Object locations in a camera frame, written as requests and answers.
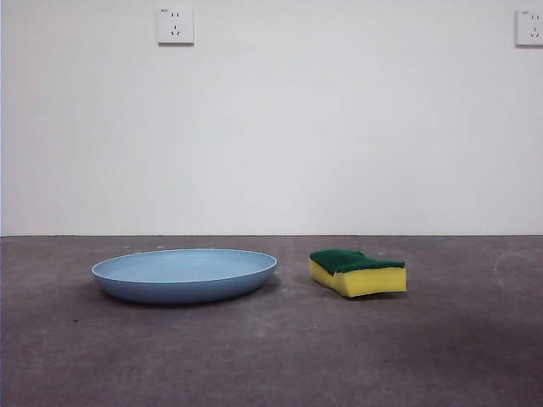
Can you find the white wall socket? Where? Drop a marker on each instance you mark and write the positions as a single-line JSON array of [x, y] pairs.
[[176, 25], [530, 27]]

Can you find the blue round plate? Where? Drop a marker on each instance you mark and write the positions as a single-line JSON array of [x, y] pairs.
[[182, 280]]

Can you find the yellow sponge with green pad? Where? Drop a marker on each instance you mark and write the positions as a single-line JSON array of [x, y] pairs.
[[369, 282]]

